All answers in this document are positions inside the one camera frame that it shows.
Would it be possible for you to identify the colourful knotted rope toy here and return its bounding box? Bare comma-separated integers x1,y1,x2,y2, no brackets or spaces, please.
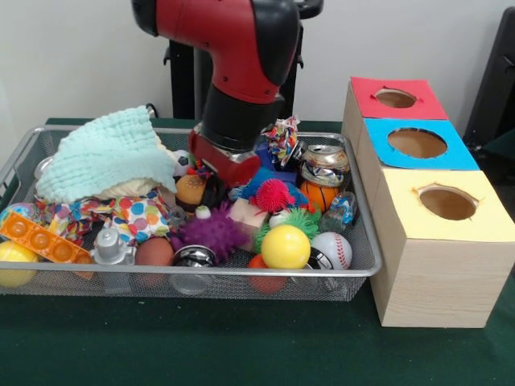
261,116,303,168

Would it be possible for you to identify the green orange blue spiky caterpillar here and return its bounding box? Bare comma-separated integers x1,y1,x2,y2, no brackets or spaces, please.
185,159,213,179

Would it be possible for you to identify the wooden box with three holes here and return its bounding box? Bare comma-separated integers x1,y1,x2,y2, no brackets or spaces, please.
340,76,515,329

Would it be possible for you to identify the mint green knitted cloth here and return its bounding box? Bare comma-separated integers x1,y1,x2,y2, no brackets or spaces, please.
35,107,178,202

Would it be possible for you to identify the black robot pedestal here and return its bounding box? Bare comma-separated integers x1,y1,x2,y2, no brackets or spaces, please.
163,0,325,121

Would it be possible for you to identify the orange toy basketball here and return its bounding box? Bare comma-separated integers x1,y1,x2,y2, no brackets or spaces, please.
299,180,341,214

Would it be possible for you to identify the polka dot cloth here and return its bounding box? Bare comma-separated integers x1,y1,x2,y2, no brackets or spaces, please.
35,192,174,246

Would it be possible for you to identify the yellow smooth ball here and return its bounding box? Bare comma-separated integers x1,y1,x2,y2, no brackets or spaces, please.
260,224,311,269

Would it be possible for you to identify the crushed drink can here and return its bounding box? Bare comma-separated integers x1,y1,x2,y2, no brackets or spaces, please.
299,144,350,188

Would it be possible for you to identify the silver wire mesh bin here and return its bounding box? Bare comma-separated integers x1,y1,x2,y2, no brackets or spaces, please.
0,124,383,301

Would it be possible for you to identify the purple spiky ball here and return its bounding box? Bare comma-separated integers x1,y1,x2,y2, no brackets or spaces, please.
176,203,250,263

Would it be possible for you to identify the silver toy hydrant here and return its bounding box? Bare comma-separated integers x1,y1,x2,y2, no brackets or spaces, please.
90,228,138,266

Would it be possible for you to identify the long orange plastic block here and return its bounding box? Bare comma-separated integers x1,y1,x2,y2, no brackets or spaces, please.
0,211,94,265

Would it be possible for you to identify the dark green table cloth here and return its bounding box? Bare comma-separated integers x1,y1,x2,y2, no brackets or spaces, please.
0,117,515,386

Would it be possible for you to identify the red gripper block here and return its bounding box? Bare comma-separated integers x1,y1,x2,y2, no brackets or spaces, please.
187,129,262,209

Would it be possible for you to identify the cream knitted cloth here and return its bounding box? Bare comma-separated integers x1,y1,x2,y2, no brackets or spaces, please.
94,176,162,201

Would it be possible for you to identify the toy hamburger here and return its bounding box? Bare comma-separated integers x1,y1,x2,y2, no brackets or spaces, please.
175,175,211,213

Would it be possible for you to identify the black panel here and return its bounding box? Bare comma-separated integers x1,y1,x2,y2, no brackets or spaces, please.
462,6,515,142

